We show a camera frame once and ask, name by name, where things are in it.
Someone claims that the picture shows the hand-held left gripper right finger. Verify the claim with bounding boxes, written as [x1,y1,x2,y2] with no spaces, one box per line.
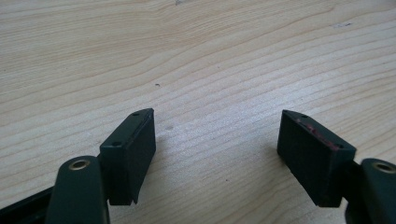
[276,109,396,224]

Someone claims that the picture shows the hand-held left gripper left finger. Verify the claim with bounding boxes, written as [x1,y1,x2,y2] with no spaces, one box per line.
[44,107,157,224]

